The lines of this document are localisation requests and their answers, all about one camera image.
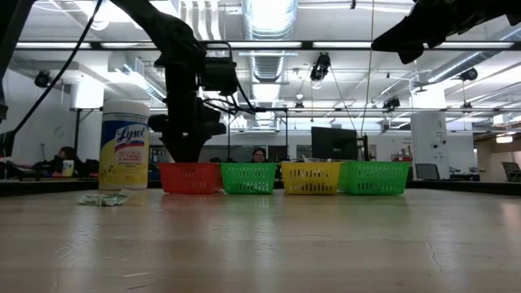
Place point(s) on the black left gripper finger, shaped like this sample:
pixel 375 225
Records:
pixel 176 152
pixel 193 151

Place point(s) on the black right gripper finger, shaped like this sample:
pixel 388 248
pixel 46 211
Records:
pixel 411 32
pixel 411 55

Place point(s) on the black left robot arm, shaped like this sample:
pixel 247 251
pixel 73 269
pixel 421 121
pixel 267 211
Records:
pixel 179 81

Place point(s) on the red plastic basket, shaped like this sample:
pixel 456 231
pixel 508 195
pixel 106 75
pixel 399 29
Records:
pixel 189 179

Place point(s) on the Lysol wipes canister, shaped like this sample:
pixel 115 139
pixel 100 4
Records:
pixel 124 146

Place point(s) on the green plastic basket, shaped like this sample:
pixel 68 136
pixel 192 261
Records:
pixel 374 179
pixel 248 179

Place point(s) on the person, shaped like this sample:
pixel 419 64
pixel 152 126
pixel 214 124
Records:
pixel 259 154
pixel 67 154

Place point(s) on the black tubular stand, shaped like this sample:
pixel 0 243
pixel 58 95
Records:
pixel 286 134

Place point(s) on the red box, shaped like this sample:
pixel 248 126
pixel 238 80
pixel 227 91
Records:
pixel 402 158

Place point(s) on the translucent bottle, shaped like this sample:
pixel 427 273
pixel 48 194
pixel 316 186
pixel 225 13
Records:
pixel 68 168

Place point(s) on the black computer monitor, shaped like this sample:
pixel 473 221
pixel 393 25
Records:
pixel 334 142

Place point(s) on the yellow plastic basket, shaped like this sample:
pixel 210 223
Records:
pixel 309 179

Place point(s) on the grey office chair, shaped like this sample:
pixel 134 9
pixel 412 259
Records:
pixel 512 171

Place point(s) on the black bench device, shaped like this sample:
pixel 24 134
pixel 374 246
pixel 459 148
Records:
pixel 14 173

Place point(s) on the silver ventilation duct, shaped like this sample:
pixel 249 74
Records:
pixel 468 61
pixel 268 20

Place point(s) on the black hanging camera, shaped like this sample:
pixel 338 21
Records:
pixel 391 102
pixel 320 67

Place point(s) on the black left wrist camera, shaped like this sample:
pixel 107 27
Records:
pixel 220 77

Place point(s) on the black dome camera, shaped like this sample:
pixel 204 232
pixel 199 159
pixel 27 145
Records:
pixel 469 74
pixel 42 78

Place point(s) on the black distant frame post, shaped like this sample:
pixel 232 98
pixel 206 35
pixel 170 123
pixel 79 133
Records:
pixel 76 134

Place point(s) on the white wall light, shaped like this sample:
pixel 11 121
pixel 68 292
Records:
pixel 504 139

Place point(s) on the black aluminium rig frame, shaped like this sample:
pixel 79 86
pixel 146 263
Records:
pixel 49 187

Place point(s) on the black wall panel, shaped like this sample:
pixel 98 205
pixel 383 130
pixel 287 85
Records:
pixel 6 144

